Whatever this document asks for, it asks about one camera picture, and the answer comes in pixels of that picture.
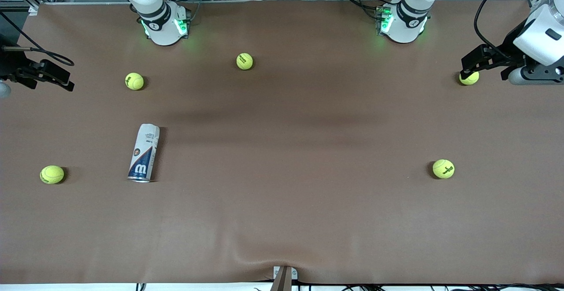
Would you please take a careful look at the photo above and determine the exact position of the brown table cover mat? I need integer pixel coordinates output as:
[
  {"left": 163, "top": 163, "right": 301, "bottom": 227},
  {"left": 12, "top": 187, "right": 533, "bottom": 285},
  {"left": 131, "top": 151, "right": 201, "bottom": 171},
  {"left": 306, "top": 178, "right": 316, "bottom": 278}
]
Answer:
[{"left": 0, "top": 0, "right": 564, "bottom": 285}]

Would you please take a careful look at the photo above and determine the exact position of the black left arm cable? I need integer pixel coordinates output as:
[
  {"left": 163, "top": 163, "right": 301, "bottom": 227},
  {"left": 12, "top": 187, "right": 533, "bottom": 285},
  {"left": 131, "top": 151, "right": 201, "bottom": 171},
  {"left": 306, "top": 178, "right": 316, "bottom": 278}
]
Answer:
[{"left": 474, "top": 0, "right": 529, "bottom": 59}]

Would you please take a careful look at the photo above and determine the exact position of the white blue tennis ball can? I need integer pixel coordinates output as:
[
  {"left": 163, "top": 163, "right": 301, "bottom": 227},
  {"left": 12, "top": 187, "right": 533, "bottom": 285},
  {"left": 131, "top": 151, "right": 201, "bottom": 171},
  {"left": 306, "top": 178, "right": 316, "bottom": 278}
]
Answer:
[{"left": 127, "top": 123, "right": 160, "bottom": 183}]

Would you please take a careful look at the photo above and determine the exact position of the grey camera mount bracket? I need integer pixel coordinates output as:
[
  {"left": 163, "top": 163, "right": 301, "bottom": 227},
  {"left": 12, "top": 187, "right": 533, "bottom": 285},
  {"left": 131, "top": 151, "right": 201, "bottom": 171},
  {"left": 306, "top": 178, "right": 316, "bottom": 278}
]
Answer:
[{"left": 272, "top": 265, "right": 299, "bottom": 291}]

